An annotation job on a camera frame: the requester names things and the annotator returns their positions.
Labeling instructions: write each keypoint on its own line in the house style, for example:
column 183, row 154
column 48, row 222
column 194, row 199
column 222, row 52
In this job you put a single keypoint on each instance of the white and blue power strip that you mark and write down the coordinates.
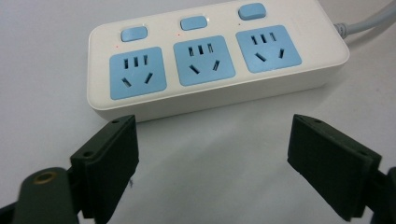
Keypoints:
column 218, row 62

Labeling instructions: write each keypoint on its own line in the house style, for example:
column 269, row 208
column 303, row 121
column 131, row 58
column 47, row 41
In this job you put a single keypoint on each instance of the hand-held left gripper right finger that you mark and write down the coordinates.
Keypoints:
column 330, row 165

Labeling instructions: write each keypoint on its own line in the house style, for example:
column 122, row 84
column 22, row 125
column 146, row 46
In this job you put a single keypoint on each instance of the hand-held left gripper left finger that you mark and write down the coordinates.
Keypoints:
column 107, row 165

